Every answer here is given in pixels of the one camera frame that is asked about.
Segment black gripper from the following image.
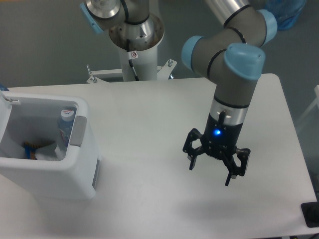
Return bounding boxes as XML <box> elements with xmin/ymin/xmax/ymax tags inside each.
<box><xmin>182</xmin><ymin>109</ymin><xmax>251</xmax><ymax>187</ymax></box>

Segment clear plastic water bottle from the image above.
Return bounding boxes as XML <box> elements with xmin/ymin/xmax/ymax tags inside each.
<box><xmin>57</xmin><ymin>109</ymin><xmax>75</xmax><ymax>147</ymax></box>

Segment white paper wrapper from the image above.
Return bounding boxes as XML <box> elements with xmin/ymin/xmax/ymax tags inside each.
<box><xmin>35</xmin><ymin>142</ymin><xmax>66</xmax><ymax>161</ymax></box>

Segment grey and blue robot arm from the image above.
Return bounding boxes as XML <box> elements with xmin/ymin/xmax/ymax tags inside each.
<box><xmin>80</xmin><ymin>0</ymin><xmax>277</xmax><ymax>179</ymax></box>

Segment white trash can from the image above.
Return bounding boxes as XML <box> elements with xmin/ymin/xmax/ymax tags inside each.
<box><xmin>0</xmin><ymin>91</ymin><xmax>101</xmax><ymax>200</ymax></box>

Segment black device at table edge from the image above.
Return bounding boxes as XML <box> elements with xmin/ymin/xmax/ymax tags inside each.
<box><xmin>301</xmin><ymin>202</ymin><xmax>319</xmax><ymax>228</ymax></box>

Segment blue plastic bag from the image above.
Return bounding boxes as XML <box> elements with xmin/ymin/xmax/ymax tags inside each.
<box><xmin>264</xmin><ymin>0</ymin><xmax>307</xmax><ymax>31</ymax></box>

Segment orange blue snack wrapper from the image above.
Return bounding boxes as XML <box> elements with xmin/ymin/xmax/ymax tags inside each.
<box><xmin>23</xmin><ymin>141</ymin><xmax>42</xmax><ymax>160</ymax></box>

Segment white base frame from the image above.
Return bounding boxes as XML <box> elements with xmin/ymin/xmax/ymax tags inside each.
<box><xmin>86</xmin><ymin>59</ymin><xmax>177</xmax><ymax>84</ymax></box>

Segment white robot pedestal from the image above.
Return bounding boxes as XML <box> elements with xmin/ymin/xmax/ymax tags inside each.
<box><xmin>109</xmin><ymin>13</ymin><xmax>164</xmax><ymax>82</ymax></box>

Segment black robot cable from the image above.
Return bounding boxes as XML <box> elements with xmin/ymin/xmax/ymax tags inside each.
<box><xmin>126</xmin><ymin>39</ymin><xmax>140</xmax><ymax>82</ymax></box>

